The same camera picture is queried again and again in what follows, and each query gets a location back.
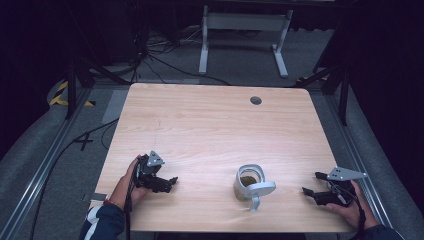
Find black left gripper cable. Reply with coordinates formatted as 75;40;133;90
123;159;140;240

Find dark tea leaves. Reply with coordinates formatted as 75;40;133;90
240;175;259;188

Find small grey tape strip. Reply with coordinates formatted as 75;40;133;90
82;192;109;203

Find grey floor plate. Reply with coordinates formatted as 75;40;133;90
101;88;130;125

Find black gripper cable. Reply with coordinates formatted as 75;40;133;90
348;186;368;240
123;159;140;240

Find black floor cable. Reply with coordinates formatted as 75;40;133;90
29;117;120;240

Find black tripod stand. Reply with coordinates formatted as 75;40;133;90
64;55;132;121
294;62;352;127

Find person's left hand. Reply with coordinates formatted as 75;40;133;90
109;155;151;211

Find person's right hand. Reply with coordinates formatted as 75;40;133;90
324;179;372;231

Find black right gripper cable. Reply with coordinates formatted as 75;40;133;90
348;186;368;240

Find white metal stand frame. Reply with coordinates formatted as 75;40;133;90
198;4;295;79

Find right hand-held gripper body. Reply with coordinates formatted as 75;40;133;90
314;166;369;207

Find bundle of black cables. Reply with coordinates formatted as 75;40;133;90
131;18;232;87

